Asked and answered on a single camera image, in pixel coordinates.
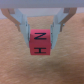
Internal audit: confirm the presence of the pink block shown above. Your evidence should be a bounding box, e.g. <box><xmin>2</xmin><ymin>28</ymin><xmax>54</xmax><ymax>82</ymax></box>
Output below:
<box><xmin>27</xmin><ymin>28</ymin><xmax>53</xmax><ymax>57</ymax></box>

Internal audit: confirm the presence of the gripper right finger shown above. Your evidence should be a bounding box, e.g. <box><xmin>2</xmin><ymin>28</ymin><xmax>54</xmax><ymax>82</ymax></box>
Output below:
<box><xmin>49</xmin><ymin>7</ymin><xmax>81</xmax><ymax>44</ymax></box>

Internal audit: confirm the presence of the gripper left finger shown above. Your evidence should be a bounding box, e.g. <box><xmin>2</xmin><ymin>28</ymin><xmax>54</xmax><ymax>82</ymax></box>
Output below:
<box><xmin>0</xmin><ymin>7</ymin><xmax>33</xmax><ymax>47</ymax></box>

